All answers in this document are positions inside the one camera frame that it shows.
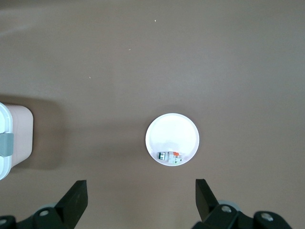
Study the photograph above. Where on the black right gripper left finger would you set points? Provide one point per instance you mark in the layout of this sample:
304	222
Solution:
71	202

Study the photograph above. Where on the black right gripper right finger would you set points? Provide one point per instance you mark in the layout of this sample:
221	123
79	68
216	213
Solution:
209	205

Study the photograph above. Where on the white lidded storage box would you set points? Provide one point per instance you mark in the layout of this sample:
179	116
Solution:
22	133

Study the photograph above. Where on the gray box latch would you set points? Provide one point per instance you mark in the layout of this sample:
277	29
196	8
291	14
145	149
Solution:
6	145

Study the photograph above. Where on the white circuit breaker green lever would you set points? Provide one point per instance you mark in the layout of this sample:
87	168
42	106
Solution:
170	157

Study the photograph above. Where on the pink round plate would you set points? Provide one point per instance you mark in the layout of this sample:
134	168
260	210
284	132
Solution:
172	133

